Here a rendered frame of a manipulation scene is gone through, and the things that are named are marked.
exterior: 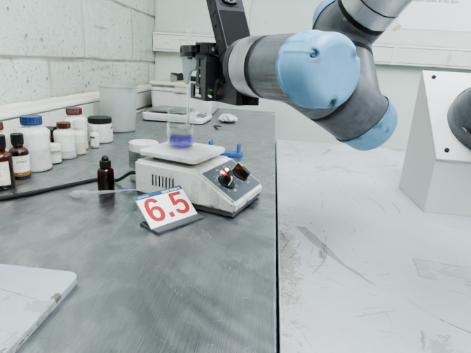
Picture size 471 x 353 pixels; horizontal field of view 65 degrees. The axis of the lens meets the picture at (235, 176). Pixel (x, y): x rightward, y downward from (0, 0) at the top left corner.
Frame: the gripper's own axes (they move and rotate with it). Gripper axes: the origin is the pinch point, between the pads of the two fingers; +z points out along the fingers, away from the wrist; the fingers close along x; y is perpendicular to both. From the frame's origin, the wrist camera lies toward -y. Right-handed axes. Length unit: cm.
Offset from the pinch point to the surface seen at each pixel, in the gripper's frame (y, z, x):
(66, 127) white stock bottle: 17.8, 32.2, -16.9
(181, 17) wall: -22, 135, 54
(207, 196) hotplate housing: 22.9, -10.9, -1.2
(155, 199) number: 22.8, -9.7, -9.7
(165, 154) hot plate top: 17.2, -3.4, -5.7
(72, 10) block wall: -13, 75, -8
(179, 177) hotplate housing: 20.6, -6.6, -4.3
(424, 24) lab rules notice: -23, 62, 154
